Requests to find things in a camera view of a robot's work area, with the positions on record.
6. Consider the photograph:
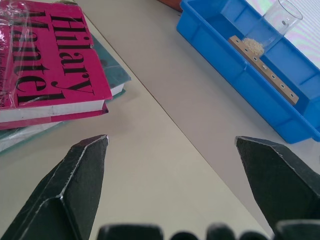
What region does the green hardcover book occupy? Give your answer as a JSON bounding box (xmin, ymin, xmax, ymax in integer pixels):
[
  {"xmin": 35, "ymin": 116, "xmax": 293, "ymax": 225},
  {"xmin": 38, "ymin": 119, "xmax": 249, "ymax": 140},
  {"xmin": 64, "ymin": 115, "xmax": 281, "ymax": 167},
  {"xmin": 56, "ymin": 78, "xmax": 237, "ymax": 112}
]
[{"xmin": 0, "ymin": 32, "xmax": 132, "ymax": 153}]

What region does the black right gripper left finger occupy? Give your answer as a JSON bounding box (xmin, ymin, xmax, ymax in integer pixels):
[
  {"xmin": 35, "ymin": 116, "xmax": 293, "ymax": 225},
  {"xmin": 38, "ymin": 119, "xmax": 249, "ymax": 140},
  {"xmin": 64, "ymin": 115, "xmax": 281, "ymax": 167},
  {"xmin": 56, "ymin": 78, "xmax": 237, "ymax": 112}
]
[{"xmin": 0, "ymin": 134, "xmax": 110, "ymax": 240}]

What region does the blue plastic bin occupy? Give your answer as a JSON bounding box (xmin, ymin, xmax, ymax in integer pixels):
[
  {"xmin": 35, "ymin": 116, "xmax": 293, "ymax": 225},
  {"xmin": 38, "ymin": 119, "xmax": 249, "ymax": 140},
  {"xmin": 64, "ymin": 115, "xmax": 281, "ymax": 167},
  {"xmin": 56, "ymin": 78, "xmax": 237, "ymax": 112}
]
[{"xmin": 176, "ymin": 0, "xmax": 320, "ymax": 144}]

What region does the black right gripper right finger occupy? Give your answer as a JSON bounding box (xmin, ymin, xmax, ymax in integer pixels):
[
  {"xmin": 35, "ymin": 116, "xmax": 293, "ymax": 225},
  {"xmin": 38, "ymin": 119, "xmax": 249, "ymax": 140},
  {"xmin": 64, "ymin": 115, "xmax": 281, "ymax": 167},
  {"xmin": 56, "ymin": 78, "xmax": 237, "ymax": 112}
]
[{"xmin": 234, "ymin": 135, "xmax": 320, "ymax": 236}]

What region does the wooden block with holes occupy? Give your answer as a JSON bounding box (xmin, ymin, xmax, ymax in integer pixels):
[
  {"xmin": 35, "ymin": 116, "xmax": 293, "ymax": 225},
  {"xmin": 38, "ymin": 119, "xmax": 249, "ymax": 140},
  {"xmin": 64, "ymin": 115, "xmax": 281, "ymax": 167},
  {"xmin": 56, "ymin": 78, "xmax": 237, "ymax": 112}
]
[{"xmin": 228, "ymin": 35, "xmax": 300, "ymax": 106}]

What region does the pile of beige grains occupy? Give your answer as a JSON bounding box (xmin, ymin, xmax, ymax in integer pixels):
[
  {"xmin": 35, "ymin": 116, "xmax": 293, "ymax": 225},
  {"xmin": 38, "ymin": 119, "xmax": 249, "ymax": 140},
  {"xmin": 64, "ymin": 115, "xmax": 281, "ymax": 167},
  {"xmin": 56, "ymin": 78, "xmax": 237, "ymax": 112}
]
[{"xmin": 242, "ymin": 37, "xmax": 265, "ymax": 55}]

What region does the brown wooden object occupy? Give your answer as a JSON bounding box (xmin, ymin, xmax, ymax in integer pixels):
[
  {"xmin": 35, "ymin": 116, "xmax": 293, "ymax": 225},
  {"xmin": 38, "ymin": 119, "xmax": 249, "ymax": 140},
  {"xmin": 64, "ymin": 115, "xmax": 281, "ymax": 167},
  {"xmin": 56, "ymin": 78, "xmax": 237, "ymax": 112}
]
[{"xmin": 157, "ymin": 0, "xmax": 185, "ymax": 13}]

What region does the pink Hilary Mantel book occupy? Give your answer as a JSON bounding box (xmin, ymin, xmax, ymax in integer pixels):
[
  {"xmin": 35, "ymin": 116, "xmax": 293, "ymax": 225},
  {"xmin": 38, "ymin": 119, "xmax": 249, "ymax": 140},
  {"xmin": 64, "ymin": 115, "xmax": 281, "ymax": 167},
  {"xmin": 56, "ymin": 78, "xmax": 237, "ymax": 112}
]
[{"xmin": 0, "ymin": 0, "xmax": 114, "ymax": 131}]

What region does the clear glass beaker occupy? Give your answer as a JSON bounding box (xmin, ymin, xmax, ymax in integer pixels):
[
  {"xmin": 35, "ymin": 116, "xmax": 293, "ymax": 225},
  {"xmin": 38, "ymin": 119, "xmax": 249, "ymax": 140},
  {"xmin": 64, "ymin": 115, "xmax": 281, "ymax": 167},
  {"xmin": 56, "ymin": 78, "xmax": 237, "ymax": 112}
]
[{"xmin": 259, "ymin": 0, "xmax": 303, "ymax": 52}]

